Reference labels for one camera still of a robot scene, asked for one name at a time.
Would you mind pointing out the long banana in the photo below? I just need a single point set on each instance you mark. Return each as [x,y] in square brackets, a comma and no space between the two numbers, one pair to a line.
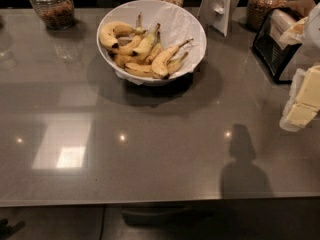
[159,65]

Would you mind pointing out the bottom front banana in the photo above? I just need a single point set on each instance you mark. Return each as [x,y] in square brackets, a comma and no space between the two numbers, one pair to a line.
[140,70]

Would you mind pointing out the small right banana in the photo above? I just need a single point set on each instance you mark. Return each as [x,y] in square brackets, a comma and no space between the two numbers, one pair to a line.
[175,64]

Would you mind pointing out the small banana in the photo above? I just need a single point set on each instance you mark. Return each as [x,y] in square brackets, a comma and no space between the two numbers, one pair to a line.
[157,48]
[175,64]

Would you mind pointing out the upright middle banana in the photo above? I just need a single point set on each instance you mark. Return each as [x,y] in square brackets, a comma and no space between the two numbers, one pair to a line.
[145,46]

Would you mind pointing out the small centre banana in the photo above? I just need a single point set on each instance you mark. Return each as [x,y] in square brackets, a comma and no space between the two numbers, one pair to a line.
[157,48]

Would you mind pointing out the lower left banana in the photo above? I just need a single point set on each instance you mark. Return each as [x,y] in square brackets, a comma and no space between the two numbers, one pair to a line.
[121,60]

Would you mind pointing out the banana under curved one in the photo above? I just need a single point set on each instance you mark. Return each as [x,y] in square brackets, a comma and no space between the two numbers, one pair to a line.
[137,38]

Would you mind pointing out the white bowl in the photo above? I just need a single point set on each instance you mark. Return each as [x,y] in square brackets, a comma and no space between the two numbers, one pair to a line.
[180,20]

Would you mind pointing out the curved banana far left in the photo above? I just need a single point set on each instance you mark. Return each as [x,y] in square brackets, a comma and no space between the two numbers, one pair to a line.
[109,32]

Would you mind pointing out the white sign stand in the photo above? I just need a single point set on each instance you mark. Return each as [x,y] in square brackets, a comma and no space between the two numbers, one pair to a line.
[216,14]

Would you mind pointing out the white packets in basket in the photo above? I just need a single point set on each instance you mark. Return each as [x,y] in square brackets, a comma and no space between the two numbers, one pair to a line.
[285,30]

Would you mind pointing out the left glass cereal jar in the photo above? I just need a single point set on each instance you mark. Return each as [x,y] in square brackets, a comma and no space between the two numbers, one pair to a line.
[55,14]

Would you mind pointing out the right glass cereal jar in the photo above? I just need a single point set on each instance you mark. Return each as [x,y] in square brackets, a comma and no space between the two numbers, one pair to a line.
[258,9]

